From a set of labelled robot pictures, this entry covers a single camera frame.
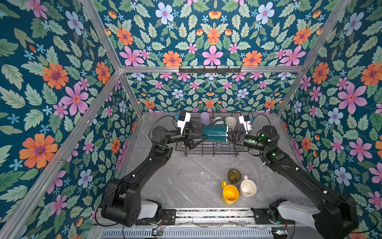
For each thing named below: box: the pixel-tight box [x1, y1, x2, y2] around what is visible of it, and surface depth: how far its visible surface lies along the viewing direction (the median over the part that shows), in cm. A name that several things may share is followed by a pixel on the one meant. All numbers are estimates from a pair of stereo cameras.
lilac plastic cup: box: [200, 111, 211, 126], surface depth 100 cm
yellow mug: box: [221, 180, 240, 206], surface depth 78 cm
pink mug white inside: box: [239, 174, 258, 198], surface depth 78 cm
